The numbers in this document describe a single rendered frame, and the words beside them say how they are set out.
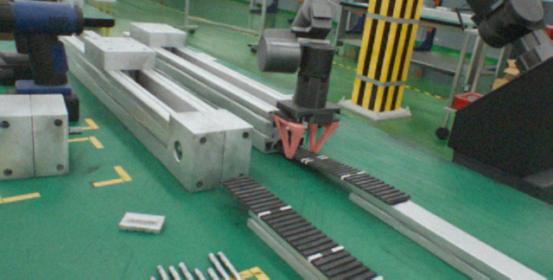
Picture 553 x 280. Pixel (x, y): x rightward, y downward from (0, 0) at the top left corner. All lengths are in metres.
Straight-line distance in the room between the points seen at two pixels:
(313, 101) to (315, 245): 0.31
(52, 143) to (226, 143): 0.25
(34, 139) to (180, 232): 0.25
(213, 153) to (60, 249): 0.24
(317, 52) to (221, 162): 0.24
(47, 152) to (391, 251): 0.50
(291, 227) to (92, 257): 0.23
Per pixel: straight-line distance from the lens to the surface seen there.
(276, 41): 0.75
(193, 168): 0.67
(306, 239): 0.55
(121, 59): 1.02
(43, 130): 0.72
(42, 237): 0.61
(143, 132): 0.84
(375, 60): 4.05
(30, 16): 0.92
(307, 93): 0.77
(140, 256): 0.56
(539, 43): 1.08
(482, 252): 0.63
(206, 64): 1.18
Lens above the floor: 1.10
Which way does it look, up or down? 19 degrees down
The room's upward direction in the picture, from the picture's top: 8 degrees clockwise
